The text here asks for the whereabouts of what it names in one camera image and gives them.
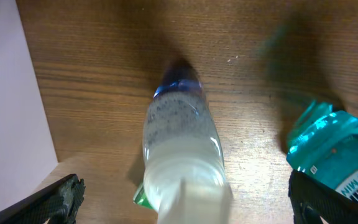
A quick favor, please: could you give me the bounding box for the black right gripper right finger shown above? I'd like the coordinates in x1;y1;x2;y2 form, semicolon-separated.
288;170;358;224

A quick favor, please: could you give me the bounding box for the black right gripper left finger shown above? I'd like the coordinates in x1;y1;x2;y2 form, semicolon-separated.
0;174;85;224

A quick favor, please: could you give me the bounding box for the blue mouthwash bottle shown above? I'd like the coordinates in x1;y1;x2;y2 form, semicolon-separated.
287;101;358;204

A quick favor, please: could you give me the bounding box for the green Dettol soap pack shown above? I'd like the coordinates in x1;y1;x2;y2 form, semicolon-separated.
132;183;153;210

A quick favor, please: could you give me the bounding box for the clear spray bottle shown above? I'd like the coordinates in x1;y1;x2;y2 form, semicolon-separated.
142;59;233;224

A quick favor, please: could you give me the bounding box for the white cardboard box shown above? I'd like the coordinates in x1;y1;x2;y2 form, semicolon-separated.
0;0;58;211

